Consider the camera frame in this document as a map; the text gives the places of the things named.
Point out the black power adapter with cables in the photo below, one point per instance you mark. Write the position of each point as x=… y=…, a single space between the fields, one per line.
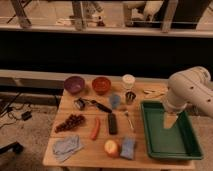
x=10 y=114

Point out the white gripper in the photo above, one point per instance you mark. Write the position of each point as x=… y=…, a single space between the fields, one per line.
x=170 y=117

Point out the wooden table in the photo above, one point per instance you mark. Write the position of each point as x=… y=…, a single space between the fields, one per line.
x=93 y=154

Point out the purple bowl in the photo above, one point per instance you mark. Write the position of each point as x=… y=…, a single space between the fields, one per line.
x=74 y=84

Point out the light blue cloth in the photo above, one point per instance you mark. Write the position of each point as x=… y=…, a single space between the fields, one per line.
x=66 y=147

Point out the orange carrot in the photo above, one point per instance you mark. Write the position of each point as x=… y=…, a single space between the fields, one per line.
x=96 y=129

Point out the wooden utensil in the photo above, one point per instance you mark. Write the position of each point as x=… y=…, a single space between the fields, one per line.
x=150 y=92

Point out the apple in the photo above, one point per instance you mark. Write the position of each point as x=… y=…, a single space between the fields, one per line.
x=111 y=148

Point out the red bowl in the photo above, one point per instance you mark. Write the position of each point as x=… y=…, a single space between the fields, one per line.
x=101 y=85

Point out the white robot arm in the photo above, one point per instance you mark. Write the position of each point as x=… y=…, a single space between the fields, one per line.
x=187 y=86

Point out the bunch of dark grapes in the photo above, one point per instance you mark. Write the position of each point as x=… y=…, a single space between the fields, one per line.
x=70 y=123

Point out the green plastic tray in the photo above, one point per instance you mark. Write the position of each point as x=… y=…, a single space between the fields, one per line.
x=177 y=143

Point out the metal cup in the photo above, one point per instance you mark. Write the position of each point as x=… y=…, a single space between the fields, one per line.
x=130 y=96

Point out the black remote control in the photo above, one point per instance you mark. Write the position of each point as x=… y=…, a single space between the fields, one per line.
x=112 y=124

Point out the blue sponge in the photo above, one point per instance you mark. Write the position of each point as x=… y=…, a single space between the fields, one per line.
x=127 y=150

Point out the white cup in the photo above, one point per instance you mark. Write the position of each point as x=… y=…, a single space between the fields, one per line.
x=128 y=81

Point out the blue cup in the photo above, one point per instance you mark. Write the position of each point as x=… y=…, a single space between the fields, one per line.
x=114 y=100

